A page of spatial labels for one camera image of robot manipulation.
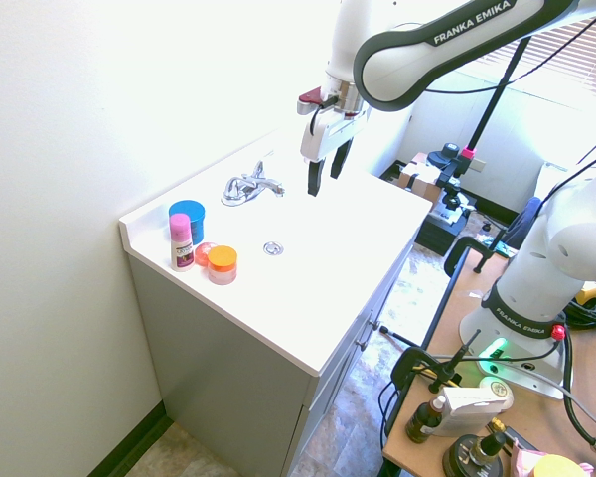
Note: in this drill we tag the blue lidded jar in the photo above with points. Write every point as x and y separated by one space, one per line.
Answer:
191 218

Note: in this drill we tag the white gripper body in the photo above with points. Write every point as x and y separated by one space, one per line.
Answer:
330 130

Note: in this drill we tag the dark dropper bottle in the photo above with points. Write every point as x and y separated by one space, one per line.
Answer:
483 450

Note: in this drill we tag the white cardboard box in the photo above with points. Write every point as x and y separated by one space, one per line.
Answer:
472 412

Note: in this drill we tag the black C-clamp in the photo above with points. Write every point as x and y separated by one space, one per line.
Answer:
422 365
469 248

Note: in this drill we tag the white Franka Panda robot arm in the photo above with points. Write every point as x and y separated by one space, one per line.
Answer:
477 49

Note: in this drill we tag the white sink countertop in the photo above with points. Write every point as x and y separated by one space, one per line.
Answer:
288 248

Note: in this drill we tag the yellow lidded container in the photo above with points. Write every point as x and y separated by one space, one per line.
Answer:
556 467

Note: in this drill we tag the small pink round container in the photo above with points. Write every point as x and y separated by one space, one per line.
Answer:
204 253

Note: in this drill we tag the white bottle with pink cap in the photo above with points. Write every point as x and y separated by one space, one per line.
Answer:
182 243

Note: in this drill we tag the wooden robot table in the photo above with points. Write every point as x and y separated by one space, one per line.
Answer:
482 377

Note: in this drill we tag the black storage case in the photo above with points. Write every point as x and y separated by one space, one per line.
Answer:
439 226

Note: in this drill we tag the cream round jar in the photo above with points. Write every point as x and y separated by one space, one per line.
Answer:
496 385

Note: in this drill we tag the yellow and black power tool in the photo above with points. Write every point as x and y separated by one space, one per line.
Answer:
593 293

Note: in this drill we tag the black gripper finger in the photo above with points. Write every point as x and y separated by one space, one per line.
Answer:
314 176
339 160

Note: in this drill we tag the pink cloth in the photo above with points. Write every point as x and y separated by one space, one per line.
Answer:
524 459

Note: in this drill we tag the black round tin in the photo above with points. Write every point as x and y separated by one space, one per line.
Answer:
469 459

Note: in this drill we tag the grey vanity cabinet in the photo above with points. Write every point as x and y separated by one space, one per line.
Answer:
238 377

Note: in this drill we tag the window blinds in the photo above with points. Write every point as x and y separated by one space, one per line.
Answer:
556 54

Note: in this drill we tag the red wrist camera mount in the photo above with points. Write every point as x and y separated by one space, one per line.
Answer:
310 99

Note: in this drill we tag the pink jar with orange lid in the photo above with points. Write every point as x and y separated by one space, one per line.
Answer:
222 265

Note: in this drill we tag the brown glass bottle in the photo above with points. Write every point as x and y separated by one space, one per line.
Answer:
423 420

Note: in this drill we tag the chrome sink drain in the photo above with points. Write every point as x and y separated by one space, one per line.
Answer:
273 248

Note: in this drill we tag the chrome sink faucet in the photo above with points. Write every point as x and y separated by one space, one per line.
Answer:
251 186

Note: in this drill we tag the black camera tripod stand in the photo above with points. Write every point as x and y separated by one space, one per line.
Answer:
477 144

